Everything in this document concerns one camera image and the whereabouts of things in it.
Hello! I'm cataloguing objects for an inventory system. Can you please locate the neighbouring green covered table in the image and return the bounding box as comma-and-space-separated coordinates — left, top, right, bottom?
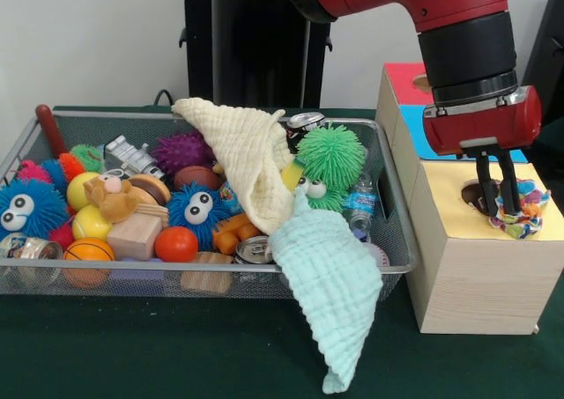
528, 116, 564, 180

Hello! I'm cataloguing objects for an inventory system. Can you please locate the small orange basketball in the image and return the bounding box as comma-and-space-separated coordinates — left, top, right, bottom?
63, 237, 116, 288

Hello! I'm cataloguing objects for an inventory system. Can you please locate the blue spiky ball with eyes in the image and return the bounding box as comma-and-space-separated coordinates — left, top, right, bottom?
0, 178, 70, 241

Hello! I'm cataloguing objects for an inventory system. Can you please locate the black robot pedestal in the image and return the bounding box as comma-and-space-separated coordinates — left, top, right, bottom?
169, 0, 334, 108

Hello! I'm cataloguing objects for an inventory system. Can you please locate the green spiky toy with eyes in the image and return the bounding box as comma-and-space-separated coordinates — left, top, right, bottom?
293, 123, 367, 215

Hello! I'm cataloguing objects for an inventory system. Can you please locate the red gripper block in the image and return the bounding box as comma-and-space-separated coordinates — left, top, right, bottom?
422, 85, 542, 218

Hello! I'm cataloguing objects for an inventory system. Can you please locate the wooden box with three holes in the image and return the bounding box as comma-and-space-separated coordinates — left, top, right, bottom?
375, 62, 564, 335

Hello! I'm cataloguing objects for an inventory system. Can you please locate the orange red smooth ball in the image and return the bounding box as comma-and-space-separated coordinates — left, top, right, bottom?
153, 225, 199, 263

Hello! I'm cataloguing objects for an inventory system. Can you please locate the black upright stand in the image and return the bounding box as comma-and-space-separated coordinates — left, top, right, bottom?
522, 0, 564, 131

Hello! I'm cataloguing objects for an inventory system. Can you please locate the shallow clear mesh bin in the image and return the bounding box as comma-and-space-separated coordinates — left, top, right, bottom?
0, 107, 419, 301

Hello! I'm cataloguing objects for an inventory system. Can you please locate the pale wooden cube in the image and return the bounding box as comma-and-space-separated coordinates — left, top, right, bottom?
107, 216, 163, 262

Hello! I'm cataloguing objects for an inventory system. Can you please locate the pastel patchwork cloth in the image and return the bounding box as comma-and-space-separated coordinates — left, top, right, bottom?
489, 178, 552, 241

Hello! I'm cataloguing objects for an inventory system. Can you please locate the mint waffle cloth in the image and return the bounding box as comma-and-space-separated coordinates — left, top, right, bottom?
268, 189, 384, 395

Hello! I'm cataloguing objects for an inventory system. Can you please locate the cream waffle cloth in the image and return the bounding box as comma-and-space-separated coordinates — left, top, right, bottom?
170, 97, 297, 235

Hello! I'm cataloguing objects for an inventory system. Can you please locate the small blue spiky eyed ball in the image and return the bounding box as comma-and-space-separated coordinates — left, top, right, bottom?
167, 182, 230, 240

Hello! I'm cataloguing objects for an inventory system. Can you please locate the yellow tennis ball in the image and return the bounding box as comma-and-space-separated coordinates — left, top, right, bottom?
71, 204, 114, 241

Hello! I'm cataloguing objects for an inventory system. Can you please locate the black looped cable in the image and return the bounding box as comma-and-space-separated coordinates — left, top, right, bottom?
152, 89, 180, 107

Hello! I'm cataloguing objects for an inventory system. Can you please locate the toy hamburger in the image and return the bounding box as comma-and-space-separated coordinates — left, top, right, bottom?
127, 173, 172, 206

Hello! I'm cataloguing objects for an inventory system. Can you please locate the dark green table cloth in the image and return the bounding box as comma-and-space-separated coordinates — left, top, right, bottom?
0, 103, 564, 399

